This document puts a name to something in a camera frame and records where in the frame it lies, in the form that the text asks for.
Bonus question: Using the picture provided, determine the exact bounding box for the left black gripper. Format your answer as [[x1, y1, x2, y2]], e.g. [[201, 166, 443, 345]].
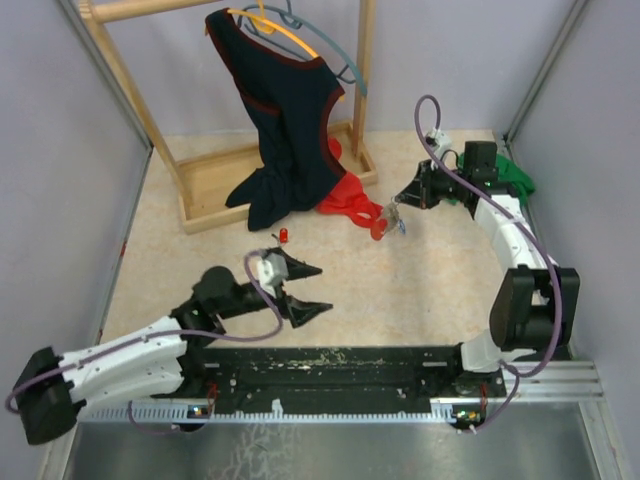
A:
[[217, 245, 332, 325]]

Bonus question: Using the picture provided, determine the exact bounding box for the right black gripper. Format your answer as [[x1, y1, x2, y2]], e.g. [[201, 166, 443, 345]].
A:
[[395, 158, 470, 211]]

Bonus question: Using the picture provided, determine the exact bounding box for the metal key holder red handle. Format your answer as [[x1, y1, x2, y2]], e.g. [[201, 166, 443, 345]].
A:
[[370, 200, 406, 241]]

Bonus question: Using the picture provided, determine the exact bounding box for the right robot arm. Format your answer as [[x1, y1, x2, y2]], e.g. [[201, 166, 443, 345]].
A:
[[394, 141, 580, 396]]

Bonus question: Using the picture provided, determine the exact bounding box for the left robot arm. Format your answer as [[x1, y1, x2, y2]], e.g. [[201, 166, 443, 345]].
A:
[[5, 247, 333, 446]]

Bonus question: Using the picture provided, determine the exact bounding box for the key with red tag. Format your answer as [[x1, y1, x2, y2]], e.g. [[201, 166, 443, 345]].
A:
[[272, 228, 289, 246]]

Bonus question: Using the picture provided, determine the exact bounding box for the red cloth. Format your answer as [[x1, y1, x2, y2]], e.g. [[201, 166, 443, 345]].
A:
[[314, 136, 383, 230]]

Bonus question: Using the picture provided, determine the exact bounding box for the green cloth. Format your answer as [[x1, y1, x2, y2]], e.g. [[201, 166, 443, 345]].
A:
[[448, 153, 535, 207]]

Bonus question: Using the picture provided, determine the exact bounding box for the wooden clothes rack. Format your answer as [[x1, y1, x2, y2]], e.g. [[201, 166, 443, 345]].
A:
[[77, 1, 378, 234]]

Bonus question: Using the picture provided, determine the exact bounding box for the dark navy shirt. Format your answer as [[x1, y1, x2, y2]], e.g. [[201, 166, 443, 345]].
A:
[[205, 9, 346, 232]]

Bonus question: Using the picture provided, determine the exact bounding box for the teal hanger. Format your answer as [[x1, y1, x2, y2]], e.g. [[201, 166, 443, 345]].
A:
[[233, 1, 369, 98]]

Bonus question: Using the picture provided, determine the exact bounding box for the yellow hanger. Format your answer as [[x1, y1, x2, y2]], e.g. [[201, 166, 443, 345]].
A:
[[205, 8, 345, 106]]

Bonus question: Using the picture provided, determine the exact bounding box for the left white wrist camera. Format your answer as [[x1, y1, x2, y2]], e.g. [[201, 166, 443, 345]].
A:
[[257, 253, 289, 289]]

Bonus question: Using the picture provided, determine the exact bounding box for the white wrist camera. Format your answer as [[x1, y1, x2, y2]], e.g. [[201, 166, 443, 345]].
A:
[[257, 253, 289, 289], [425, 128, 452, 156]]

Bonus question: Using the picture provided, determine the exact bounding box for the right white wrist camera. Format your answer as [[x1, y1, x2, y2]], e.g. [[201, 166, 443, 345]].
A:
[[425, 128, 452, 156]]

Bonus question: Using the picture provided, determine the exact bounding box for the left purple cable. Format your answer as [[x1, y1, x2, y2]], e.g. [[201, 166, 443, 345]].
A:
[[4, 248, 285, 437]]

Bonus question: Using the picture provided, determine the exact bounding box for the purple cable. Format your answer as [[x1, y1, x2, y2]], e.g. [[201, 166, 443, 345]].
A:
[[414, 94, 569, 434], [4, 248, 285, 437]]

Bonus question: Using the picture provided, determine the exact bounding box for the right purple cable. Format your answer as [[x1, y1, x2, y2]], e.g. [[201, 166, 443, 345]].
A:
[[414, 94, 569, 434]]

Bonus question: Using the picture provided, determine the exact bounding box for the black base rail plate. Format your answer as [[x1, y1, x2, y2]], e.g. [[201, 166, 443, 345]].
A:
[[171, 346, 506, 415]]

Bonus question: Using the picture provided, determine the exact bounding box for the white toothed cable duct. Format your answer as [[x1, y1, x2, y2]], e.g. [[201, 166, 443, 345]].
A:
[[79, 400, 456, 425]]

